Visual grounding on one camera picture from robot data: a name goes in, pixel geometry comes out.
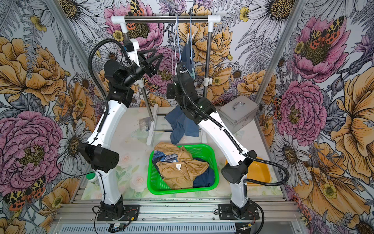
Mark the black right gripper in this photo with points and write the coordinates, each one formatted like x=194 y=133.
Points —
x=170 y=88

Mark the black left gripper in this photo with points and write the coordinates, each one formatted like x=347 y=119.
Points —
x=150 y=68

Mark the teal plastic clothespin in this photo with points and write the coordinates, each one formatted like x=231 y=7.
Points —
x=192 y=73

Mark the light blue t-shirt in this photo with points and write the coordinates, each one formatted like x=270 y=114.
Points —
x=181 y=125

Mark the tan tank top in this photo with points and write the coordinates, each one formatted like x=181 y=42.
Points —
x=176 y=165

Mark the dark blue t-shirt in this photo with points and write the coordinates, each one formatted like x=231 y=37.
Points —
x=206 y=179

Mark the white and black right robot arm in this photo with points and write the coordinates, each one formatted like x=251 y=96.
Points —
x=202 y=112

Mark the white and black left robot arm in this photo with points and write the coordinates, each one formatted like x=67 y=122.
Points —
x=121 y=74

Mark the crumpled plastic packet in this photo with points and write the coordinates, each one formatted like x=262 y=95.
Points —
x=144 y=124

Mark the silver metal case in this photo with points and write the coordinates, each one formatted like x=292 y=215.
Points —
x=238 y=113

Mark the green perforated plastic basket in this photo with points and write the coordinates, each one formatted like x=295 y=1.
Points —
x=201 y=152

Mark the green capped bottle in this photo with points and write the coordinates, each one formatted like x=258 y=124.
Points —
x=93 y=178

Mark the yellow plastic tray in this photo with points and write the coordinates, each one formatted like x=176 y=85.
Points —
x=256 y=171

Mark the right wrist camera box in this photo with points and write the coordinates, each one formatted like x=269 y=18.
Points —
x=183 y=75

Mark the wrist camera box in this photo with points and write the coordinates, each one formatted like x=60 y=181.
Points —
x=183 y=75
x=132 y=47

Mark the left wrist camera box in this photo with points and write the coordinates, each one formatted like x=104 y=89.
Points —
x=132 y=47

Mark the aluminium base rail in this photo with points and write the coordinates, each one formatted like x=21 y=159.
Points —
x=179 y=216

